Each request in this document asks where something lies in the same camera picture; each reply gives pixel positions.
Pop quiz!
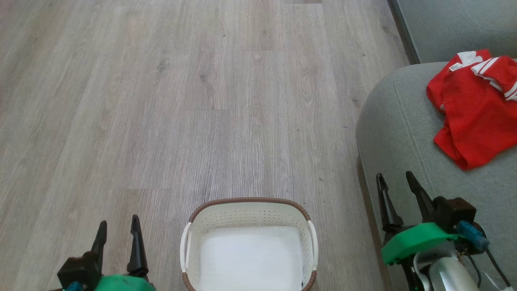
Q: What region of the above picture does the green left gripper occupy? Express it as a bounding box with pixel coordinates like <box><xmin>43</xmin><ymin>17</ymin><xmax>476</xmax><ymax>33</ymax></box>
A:
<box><xmin>90</xmin><ymin>214</ymin><xmax>157</xmax><ymax>291</ymax></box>

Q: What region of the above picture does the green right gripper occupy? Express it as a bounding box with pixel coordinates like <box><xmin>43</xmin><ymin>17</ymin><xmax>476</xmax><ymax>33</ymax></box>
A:
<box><xmin>376</xmin><ymin>171</ymin><xmax>462</xmax><ymax>266</ymax></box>

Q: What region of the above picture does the red sports garment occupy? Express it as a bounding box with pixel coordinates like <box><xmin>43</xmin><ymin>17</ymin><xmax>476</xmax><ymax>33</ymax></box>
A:
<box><xmin>426</xmin><ymin>49</ymin><xmax>517</xmax><ymax>171</ymax></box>

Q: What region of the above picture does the cream perforated laundry basket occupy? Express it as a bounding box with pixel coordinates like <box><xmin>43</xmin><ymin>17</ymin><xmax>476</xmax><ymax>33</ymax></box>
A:
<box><xmin>180</xmin><ymin>197</ymin><xmax>319</xmax><ymax>291</ymax></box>

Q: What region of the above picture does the grey sofa seat cushion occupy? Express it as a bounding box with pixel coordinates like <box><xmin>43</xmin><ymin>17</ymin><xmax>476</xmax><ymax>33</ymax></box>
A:
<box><xmin>389</xmin><ymin>0</ymin><xmax>517</xmax><ymax>65</ymax></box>

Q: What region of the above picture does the grey sofa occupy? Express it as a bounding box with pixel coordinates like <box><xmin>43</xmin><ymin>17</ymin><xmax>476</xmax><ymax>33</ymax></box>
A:
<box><xmin>355</xmin><ymin>61</ymin><xmax>517</xmax><ymax>291</ymax></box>

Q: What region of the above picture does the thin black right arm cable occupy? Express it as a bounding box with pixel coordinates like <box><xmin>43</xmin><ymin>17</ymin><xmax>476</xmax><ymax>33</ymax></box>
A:
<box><xmin>483</xmin><ymin>246</ymin><xmax>513</xmax><ymax>289</ymax></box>

